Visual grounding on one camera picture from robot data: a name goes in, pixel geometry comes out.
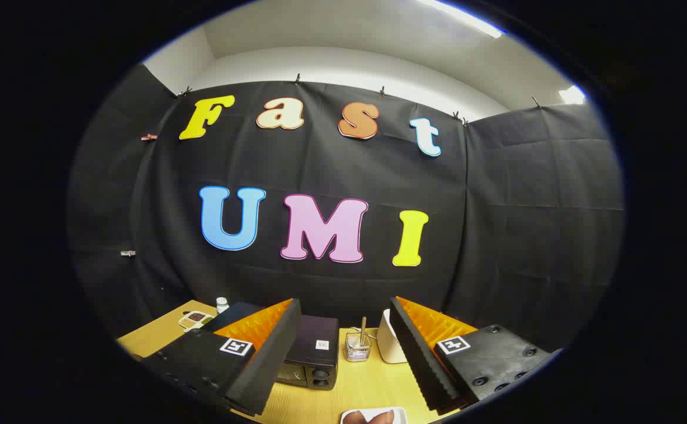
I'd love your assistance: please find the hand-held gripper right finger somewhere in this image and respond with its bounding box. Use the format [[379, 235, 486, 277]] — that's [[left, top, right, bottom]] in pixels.
[[389, 296, 556, 416]]

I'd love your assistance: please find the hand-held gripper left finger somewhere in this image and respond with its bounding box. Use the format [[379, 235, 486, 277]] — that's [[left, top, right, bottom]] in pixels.
[[140, 299, 303, 417]]

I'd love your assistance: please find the black toaster oven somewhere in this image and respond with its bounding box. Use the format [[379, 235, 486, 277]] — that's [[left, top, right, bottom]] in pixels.
[[202, 302, 340, 391]]

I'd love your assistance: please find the white cherry-print food plate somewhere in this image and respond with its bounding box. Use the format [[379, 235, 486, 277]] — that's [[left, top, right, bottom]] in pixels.
[[341, 407, 407, 424]]

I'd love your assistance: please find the cream white toaster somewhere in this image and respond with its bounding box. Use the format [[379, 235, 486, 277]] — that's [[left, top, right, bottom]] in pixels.
[[376, 309, 409, 365]]

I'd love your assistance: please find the divided snack dish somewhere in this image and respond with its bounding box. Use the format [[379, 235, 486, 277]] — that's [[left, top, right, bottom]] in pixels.
[[178, 310, 215, 333]]

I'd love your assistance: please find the black backdrop cloth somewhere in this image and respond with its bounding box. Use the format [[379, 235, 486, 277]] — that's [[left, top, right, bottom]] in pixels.
[[68, 62, 625, 354]]

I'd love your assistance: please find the long ceiling light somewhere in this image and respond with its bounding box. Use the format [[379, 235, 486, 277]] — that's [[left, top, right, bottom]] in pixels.
[[420, 0, 506, 39]]

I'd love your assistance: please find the metal wire utensil holder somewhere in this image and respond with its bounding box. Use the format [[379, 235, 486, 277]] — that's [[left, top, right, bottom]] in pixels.
[[344, 331, 373, 362]]

